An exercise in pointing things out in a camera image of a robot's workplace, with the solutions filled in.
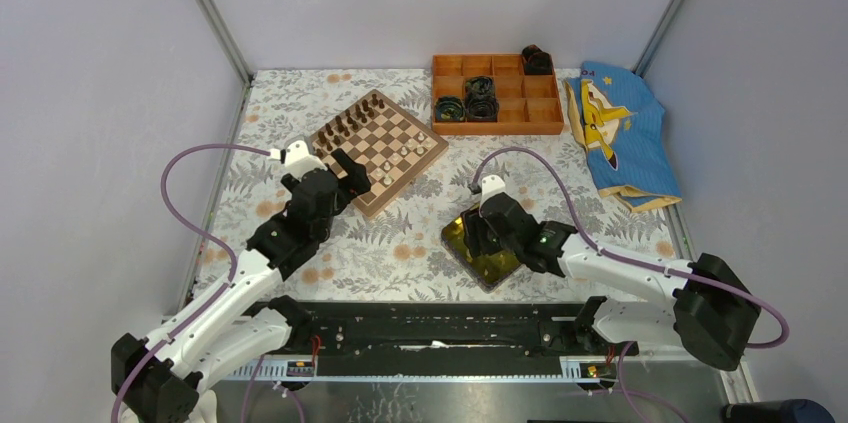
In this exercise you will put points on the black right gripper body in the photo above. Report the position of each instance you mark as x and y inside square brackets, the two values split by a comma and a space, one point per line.
[474, 225]

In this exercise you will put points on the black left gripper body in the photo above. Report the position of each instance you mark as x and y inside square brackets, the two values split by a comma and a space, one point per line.
[340, 201]

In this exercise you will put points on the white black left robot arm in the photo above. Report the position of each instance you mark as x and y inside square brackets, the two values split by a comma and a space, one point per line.
[163, 376]

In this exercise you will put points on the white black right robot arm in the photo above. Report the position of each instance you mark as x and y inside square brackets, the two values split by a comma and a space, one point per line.
[697, 305]

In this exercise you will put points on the wooden chess board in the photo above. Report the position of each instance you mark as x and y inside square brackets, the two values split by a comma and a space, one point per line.
[372, 143]

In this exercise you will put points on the gold metal tin tray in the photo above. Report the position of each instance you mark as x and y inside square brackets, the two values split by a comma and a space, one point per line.
[488, 271]

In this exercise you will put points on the orange compartment tray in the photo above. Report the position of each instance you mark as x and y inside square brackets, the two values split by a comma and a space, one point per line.
[489, 94]

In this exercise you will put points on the blue pikachu cloth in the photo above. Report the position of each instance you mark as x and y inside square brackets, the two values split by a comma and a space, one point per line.
[618, 122]

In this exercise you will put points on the dark blue cylinder object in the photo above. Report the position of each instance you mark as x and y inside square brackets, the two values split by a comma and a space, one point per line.
[783, 411]

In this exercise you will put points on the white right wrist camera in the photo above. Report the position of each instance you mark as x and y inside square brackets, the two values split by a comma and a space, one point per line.
[487, 187]

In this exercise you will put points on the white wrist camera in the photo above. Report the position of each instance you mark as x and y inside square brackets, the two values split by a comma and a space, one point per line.
[487, 187]
[297, 159]

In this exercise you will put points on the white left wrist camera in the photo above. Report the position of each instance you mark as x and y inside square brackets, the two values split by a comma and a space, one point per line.
[297, 159]

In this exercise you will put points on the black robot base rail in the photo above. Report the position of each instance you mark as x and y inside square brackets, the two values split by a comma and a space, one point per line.
[415, 341]

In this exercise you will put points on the black rolled strap corner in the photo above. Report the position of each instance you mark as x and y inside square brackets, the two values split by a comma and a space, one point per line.
[536, 62]

